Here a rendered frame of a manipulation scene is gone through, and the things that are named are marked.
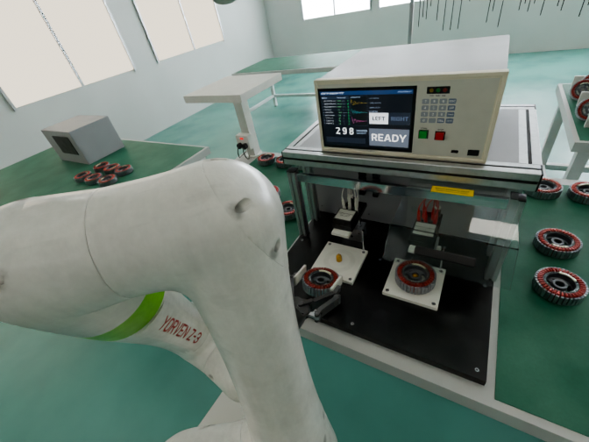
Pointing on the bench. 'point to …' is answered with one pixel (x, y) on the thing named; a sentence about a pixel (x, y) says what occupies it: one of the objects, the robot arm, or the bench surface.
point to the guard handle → (445, 256)
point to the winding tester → (433, 67)
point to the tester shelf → (509, 166)
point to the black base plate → (426, 352)
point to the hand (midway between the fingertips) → (320, 277)
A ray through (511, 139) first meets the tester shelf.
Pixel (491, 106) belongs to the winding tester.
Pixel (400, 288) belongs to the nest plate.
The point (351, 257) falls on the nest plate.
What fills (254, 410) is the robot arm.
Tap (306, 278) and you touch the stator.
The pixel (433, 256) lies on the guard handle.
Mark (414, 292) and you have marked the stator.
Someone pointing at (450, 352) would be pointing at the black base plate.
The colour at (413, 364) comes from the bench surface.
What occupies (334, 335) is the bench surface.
